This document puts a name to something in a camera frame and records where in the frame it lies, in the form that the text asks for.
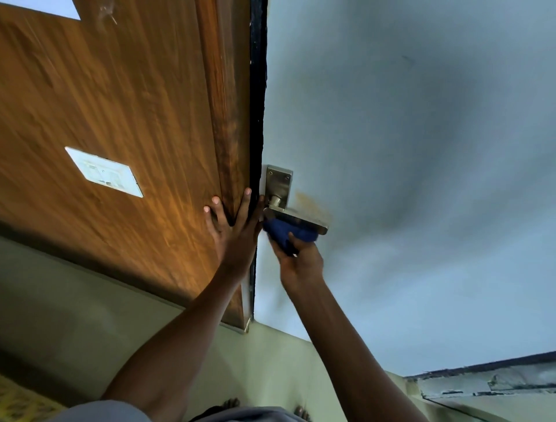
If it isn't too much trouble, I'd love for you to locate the person's left hand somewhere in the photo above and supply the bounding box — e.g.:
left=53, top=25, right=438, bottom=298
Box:
left=203, top=188, right=266, bottom=281

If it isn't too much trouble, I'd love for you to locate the person's right hand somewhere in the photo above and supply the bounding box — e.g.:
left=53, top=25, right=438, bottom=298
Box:
left=267, top=232, right=326, bottom=293

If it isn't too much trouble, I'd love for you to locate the blue cleaning cloth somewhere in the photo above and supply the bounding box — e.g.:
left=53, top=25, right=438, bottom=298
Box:
left=262, top=217, right=320, bottom=256

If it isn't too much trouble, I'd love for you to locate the person's left forearm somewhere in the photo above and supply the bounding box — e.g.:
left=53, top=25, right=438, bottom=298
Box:
left=101, top=263, right=258, bottom=422

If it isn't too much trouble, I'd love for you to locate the person's right forearm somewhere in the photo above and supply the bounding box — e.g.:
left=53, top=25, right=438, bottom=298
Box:
left=281, top=278, right=430, bottom=422

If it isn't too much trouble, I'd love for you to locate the white door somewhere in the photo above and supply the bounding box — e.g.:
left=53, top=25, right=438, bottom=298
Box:
left=253, top=0, right=556, bottom=378

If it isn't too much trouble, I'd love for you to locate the person's grey shirt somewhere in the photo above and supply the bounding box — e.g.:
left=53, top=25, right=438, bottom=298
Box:
left=47, top=400, right=307, bottom=422

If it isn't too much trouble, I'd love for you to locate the yellow patterned mat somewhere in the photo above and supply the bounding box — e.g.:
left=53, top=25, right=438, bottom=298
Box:
left=0, top=374, right=67, bottom=422

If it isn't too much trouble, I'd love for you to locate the metal door lever handle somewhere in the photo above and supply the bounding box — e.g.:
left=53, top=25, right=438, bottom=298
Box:
left=262, top=165, right=329, bottom=236

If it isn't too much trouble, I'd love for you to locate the white switch plate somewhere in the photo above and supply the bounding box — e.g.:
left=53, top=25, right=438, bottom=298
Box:
left=65, top=146, right=144, bottom=199

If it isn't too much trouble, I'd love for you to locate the brown wooden wall panel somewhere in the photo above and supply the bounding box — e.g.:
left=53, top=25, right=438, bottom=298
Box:
left=0, top=0, right=253, bottom=334

